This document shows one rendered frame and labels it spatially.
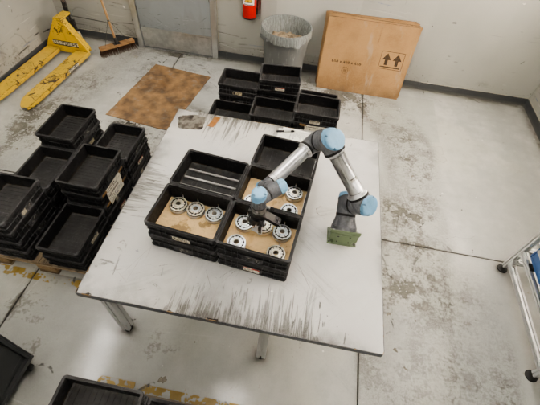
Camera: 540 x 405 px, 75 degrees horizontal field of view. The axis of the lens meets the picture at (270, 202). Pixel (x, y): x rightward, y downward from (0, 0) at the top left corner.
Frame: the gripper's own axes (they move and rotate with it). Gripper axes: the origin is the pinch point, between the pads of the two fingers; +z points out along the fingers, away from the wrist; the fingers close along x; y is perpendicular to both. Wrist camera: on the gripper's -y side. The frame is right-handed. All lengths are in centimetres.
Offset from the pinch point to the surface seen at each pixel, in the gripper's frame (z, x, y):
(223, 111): 75, -158, 88
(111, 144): 55, -70, 154
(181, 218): 3.3, 5.1, 46.4
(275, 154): 10, -64, 11
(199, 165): 7, -37, 54
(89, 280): 12, 50, 80
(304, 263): 17.1, 4.1, -26.6
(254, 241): 3.6, 6.1, 2.6
